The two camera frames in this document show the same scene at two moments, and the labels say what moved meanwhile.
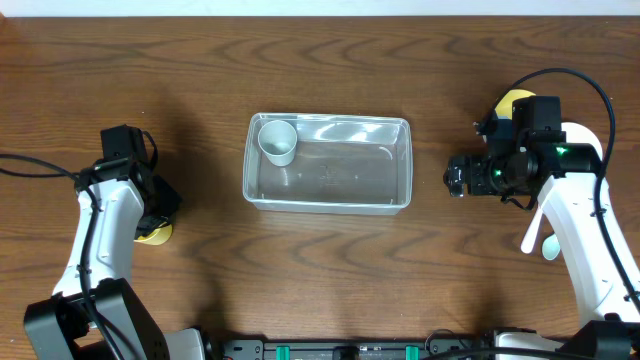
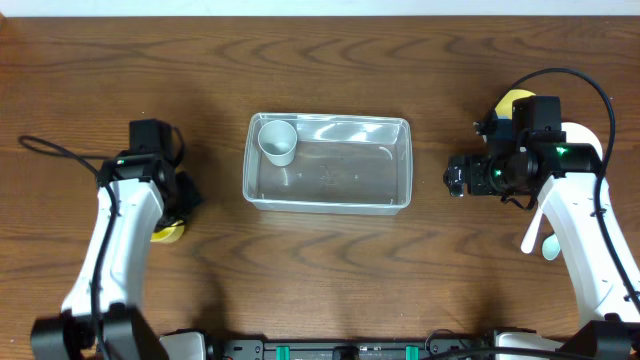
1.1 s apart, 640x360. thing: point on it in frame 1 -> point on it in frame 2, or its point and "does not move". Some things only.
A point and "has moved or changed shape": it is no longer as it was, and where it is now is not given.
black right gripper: (456, 176) does not move
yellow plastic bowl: (504, 106) does not move
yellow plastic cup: (159, 236) has moved or changed shape
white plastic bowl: (580, 133) does not move
